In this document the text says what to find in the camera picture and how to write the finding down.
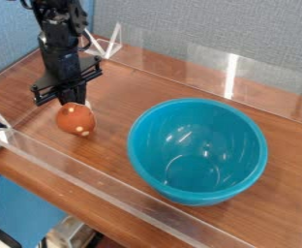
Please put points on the clear acrylic table barrier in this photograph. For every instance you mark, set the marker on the clear acrylic table barrier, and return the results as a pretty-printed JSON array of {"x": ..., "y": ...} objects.
[{"x": 83, "y": 175}]

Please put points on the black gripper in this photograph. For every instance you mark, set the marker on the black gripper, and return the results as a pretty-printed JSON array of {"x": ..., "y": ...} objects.
[{"x": 49, "y": 88}]

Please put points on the grey metal frame piece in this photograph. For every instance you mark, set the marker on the grey metal frame piece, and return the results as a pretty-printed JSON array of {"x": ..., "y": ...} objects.
[{"x": 70, "y": 234}]

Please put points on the brown and white toy mushroom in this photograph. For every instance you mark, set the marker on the brown and white toy mushroom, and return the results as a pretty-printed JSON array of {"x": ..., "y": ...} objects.
[{"x": 75, "y": 119}]

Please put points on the blue plastic bowl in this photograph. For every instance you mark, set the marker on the blue plastic bowl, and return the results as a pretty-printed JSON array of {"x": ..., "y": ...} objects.
[{"x": 198, "y": 150}]

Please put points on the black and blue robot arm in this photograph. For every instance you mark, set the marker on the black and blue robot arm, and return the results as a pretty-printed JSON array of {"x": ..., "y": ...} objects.
[{"x": 62, "y": 39}]

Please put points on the clear acrylic corner bracket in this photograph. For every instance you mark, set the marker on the clear acrylic corner bracket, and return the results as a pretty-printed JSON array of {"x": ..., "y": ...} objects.
[{"x": 105, "y": 48}]

